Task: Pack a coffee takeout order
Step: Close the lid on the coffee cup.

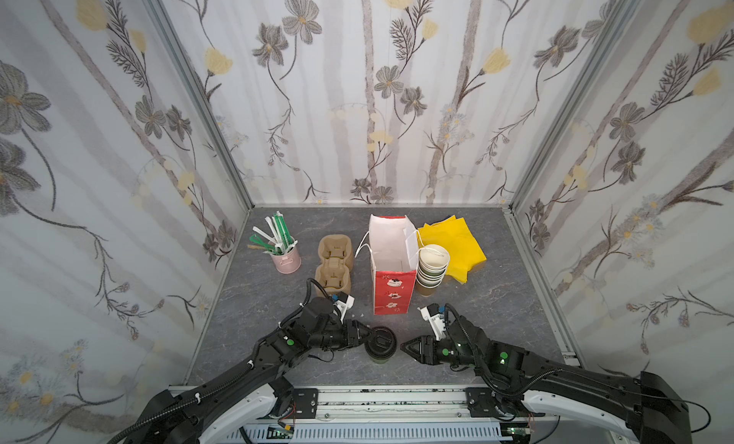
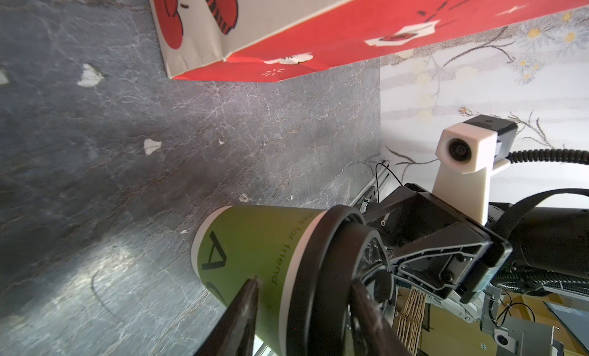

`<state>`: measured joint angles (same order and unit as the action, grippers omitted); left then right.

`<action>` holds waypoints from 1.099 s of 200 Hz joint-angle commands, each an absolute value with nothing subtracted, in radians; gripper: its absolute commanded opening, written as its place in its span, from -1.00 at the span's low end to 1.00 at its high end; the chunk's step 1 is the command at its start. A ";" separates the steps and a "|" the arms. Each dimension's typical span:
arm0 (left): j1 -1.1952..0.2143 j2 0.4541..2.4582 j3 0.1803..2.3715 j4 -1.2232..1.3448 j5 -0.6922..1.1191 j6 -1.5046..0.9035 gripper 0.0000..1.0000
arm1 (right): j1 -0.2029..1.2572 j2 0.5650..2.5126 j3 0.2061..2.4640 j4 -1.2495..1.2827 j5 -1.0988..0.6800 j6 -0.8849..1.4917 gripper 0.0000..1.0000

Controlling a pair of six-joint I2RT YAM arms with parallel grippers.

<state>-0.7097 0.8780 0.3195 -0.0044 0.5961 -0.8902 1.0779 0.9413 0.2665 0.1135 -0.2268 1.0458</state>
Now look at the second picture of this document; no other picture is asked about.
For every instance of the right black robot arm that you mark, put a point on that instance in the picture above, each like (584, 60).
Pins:
(549, 245)

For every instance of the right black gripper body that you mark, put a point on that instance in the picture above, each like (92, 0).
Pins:
(434, 247)

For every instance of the green white paper cup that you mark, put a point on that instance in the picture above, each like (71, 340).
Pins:
(236, 243)

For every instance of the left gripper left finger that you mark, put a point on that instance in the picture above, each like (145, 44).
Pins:
(235, 332)

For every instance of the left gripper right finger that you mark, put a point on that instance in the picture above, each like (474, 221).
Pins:
(371, 333)

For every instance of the red white paper bag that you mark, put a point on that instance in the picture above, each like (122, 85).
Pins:
(275, 40)

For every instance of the black plastic cup lid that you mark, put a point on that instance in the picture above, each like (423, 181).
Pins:
(341, 249)

